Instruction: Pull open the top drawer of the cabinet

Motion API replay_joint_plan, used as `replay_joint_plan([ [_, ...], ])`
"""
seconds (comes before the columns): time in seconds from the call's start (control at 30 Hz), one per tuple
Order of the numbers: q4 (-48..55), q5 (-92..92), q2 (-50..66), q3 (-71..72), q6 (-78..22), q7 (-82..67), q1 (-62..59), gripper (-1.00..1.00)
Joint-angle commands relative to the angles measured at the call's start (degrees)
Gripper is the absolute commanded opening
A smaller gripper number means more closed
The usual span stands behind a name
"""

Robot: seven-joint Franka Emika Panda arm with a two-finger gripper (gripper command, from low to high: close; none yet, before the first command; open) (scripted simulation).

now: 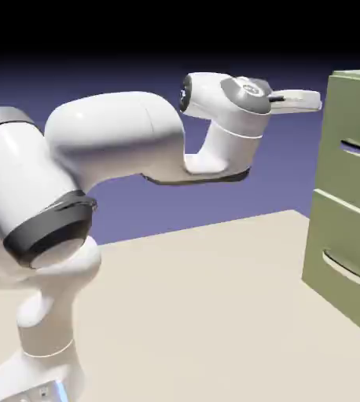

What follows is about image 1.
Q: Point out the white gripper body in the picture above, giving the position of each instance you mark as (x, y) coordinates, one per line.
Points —
(296, 101)

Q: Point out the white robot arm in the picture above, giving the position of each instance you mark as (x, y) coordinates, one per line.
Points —
(110, 132)

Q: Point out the green cabinet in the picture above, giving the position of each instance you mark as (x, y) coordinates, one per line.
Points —
(346, 103)

